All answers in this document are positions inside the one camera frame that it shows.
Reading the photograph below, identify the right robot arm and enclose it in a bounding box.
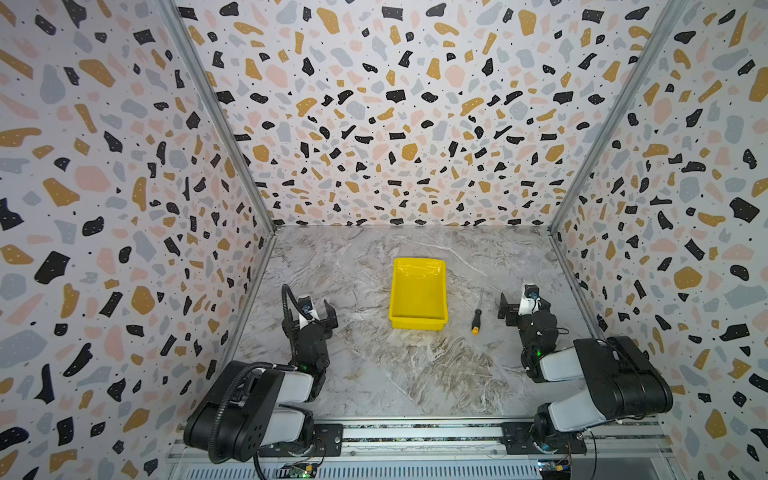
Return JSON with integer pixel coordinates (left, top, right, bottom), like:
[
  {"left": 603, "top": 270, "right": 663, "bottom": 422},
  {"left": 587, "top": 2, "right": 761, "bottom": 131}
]
[{"left": 498, "top": 284, "right": 673, "bottom": 455}]

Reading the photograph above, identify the right corner aluminium post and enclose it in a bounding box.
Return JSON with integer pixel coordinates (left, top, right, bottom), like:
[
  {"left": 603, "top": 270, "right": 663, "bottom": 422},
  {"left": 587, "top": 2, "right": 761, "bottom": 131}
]
[{"left": 548, "top": 0, "right": 687, "bottom": 237}]

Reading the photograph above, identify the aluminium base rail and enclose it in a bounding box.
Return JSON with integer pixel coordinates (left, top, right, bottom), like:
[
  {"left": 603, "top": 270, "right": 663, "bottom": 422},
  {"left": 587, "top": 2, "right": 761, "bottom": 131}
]
[{"left": 158, "top": 417, "right": 685, "bottom": 479}]

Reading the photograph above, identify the left corner aluminium post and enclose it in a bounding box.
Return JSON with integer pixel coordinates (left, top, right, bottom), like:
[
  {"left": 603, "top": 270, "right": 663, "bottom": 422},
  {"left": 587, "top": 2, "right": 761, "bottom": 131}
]
[{"left": 157, "top": 0, "right": 276, "bottom": 237}]

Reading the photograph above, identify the corner aluminium post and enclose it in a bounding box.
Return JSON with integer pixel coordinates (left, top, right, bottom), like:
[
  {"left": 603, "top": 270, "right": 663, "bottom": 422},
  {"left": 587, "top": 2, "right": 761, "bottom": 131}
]
[
  {"left": 157, "top": 0, "right": 276, "bottom": 237},
  {"left": 548, "top": 0, "right": 687, "bottom": 237}
]

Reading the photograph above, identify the yellow plastic bin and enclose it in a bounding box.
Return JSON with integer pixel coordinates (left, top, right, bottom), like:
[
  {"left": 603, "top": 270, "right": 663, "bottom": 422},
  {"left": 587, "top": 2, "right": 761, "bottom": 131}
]
[{"left": 389, "top": 257, "right": 449, "bottom": 331}]

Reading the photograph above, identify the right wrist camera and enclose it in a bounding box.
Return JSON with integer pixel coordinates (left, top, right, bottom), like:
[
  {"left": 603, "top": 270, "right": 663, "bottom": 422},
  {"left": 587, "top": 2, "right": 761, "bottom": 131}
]
[{"left": 518, "top": 284, "right": 535, "bottom": 316}]

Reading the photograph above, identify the black yellow-tipped screwdriver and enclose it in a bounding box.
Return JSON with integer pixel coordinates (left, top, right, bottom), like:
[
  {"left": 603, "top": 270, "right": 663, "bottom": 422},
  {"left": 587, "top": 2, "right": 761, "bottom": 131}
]
[{"left": 471, "top": 291, "right": 483, "bottom": 335}]

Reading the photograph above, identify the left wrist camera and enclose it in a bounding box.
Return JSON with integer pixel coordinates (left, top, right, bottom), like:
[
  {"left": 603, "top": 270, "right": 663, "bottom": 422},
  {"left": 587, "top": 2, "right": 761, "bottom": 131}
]
[{"left": 297, "top": 296, "right": 319, "bottom": 329}]

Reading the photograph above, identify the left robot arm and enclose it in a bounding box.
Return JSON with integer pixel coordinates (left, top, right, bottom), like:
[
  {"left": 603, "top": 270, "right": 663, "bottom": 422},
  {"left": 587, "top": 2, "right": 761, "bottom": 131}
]
[{"left": 183, "top": 297, "right": 338, "bottom": 464}]

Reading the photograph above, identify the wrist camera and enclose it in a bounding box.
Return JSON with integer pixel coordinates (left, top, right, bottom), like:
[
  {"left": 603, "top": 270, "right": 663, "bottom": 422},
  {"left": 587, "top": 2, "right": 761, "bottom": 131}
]
[
  {"left": 297, "top": 296, "right": 319, "bottom": 329},
  {"left": 518, "top": 284, "right": 535, "bottom": 316}
]

